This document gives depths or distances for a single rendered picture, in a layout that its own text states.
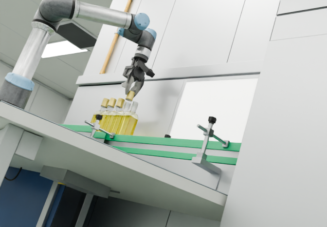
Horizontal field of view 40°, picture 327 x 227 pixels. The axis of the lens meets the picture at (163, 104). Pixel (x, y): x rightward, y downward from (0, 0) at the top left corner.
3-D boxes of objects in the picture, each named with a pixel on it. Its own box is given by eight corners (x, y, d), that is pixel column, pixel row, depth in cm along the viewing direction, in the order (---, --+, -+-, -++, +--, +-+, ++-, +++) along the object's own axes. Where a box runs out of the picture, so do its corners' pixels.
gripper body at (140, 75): (132, 83, 226) (139, 62, 230) (143, 82, 220) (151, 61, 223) (121, 76, 221) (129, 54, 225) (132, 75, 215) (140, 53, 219)
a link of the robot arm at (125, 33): (127, 14, 216) (147, 25, 220) (119, 22, 226) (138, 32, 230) (121, 28, 214) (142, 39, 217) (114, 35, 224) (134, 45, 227)
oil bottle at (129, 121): (125, 158, 202) (140, 114, 209) (117, 153, 199) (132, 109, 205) (118, 157, 206) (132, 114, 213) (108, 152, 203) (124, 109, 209)
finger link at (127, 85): (119, 94, 218) (128, 79, 222) (127, 94, 214) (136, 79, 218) (115, 91, 217) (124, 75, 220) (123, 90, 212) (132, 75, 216)
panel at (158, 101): (245, 155, 174) (266, 77, 184) (241, 153, 172) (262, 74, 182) (104, 142, 239) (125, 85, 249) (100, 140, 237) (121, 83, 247)
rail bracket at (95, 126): (110, 150, 200) (119, 124, 204) (81, 136, 190) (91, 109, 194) (106, 150, 203) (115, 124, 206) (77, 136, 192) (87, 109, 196)
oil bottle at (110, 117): (110, 156, 211) (124, 114, 217) (101, 151, 207) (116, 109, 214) (102, 155, 215) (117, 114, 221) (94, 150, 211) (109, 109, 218)
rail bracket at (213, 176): (219, 192, 151) (236, 129, 158) (188, 176, 140) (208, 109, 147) (208, 190, 154) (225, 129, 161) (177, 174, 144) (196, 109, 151)
